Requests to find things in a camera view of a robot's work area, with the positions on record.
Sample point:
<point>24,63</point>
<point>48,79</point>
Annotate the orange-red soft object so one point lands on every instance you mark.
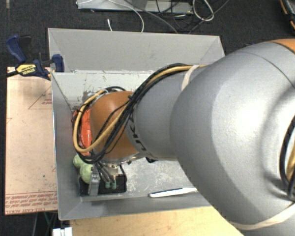
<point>85,131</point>

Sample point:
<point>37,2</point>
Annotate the brown cardboard board, red print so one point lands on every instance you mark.
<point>29,141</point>

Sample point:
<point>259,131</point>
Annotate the pale green lumpy toy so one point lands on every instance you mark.
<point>86,173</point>

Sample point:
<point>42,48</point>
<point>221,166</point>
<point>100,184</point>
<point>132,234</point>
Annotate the black flat box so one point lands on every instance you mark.
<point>120,186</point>

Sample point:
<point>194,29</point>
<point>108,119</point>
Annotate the grey metal bin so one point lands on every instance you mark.
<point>108,50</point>

